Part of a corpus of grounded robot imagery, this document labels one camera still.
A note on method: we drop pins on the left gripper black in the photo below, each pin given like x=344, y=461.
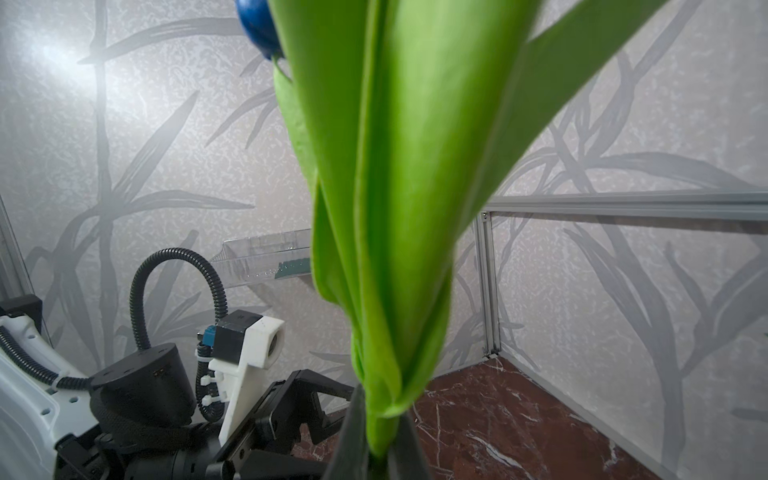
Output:
x=143, y=406

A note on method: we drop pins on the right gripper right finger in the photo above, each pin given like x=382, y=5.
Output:
x=406, y=458

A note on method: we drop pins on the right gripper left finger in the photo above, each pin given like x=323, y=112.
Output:
x=350, y=458

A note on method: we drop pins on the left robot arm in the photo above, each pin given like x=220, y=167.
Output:
x=43, y=398

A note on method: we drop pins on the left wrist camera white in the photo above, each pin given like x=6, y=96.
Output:
x=244, y=346

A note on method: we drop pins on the clear plastic wall shelf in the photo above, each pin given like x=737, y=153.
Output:
x=255, y=260

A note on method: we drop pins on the aluminium frame crossbar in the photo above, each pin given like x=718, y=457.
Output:
x=750, y=206

